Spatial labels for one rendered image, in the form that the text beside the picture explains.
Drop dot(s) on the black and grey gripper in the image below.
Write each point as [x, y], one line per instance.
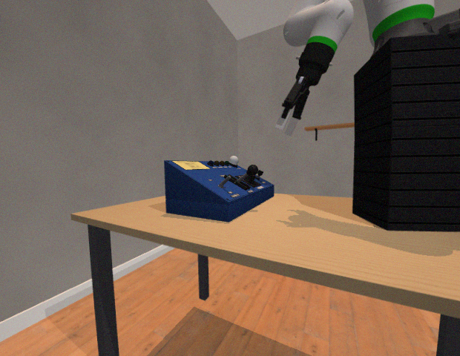
[297, 97]

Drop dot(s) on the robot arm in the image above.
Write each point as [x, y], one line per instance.
[327, 22]

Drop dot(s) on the blue control panel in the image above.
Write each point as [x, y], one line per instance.
[214, 190]

